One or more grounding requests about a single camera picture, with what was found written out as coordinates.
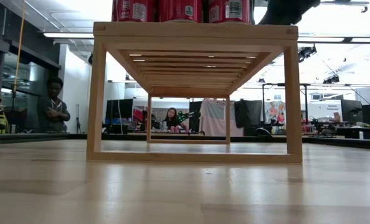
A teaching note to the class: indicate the red Coca-Cola original can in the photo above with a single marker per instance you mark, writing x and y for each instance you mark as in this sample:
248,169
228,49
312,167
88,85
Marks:
228,11

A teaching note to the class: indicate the red Coke Zero can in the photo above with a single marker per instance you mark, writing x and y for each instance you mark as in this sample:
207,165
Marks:
132,11
180,11

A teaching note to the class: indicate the background black robot arm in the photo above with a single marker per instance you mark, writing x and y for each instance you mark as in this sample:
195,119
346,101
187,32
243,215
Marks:
320,126
155,123

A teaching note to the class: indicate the slatted wooden shelf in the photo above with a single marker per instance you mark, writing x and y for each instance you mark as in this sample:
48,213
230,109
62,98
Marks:
194,31

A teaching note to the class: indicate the ceiling light panel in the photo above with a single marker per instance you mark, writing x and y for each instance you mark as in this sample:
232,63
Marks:
68,35
322,39
367,40

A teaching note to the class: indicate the ceiling lamp fixture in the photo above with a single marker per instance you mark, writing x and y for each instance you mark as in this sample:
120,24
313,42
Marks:
344,3

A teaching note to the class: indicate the black boom stand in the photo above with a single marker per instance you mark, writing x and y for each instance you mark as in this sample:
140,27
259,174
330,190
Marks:
263,105

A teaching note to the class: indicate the colourful cartoon poster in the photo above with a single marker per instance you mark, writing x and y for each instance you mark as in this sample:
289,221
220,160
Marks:
275,113

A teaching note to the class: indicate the white sign board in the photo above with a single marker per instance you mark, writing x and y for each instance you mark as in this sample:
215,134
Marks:
331,109

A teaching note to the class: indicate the dark partition panel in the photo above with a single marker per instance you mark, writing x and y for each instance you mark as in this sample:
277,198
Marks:
248,113
195,115

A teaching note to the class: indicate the white hanging cloth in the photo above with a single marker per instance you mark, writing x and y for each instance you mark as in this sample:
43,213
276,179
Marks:
216,118

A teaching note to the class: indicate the background robot with green lights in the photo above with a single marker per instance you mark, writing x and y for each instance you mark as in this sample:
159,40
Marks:
183,116

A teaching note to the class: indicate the person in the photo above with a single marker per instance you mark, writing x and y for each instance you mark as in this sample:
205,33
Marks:
52,115
172,116

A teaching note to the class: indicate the thin black tripod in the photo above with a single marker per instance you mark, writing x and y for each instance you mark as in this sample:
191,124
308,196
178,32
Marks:
78,121

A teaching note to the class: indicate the yellow device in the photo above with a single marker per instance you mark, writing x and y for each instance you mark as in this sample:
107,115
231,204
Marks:
1,119

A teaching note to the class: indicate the round black ceiling camera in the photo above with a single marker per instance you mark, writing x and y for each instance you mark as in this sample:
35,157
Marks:
90,59

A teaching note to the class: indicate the black aluminium table frame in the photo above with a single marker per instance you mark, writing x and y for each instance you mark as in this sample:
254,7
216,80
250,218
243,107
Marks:
32,137

